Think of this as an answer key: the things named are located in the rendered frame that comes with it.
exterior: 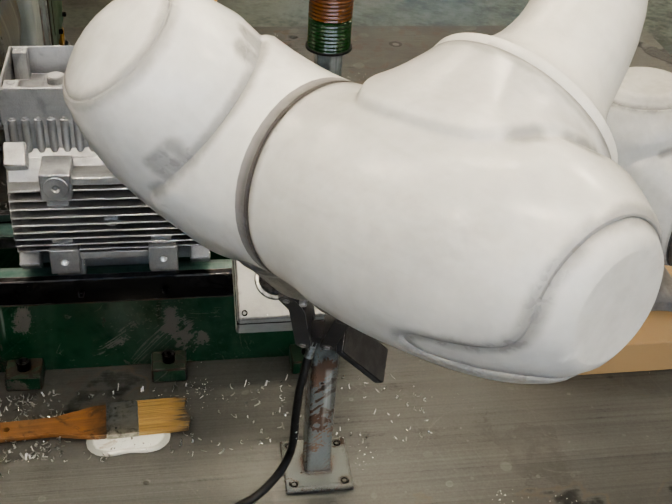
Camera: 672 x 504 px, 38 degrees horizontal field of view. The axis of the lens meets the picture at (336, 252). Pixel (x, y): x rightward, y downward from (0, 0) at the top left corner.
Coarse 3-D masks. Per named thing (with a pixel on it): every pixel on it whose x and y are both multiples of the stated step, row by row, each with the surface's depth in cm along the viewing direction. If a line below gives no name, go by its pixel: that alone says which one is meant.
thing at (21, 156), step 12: (12, 144) 96; (24, 144) 96; (12, 156) 96; (24, 156) 96; (12, 168) 96; (24, 168) 97; (24, 252) 103; (36, 252) 103; (192, 252) 105; (204, 252) 105; (24, 264) 102; (36, 264) 103
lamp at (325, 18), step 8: (312, 0) 129; (320, 0) 128; (328, 0) 127; (336, 0) 127; (344, 0) 128; (352, 0) 129; (312, 8) 129; (320, 8) 128; (328, 8) 128; (336, 8) 128; (344, 8) 128; (352, 8) 130; (312, 16) 130; (320, 16) 129; (328, 16) 128; (336, 16) 128; (344, 16) 129; (352, 16) 131
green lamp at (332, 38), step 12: (312, 24) 130; (324, 24) 129; (336, 24) 129; (348, 24) 130; (312, 36) 131; (324, 36) 130; (336, 36) 130; (348, 36) 132; (312, 48) 132; (324, 48) 131; (336, 48) 131; (348, 48) 133
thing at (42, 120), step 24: (24, 48) 101; (48, 48) 102; (72, 48) 102; (24, 72) 101; (48, 72) 103; (0, 96) 94; (24, 96) 94; (48, 96) 95; (24, 120) 96; (48, 120) 96; (72, 120) 97; (48, 144) 98; (72, 144) 98
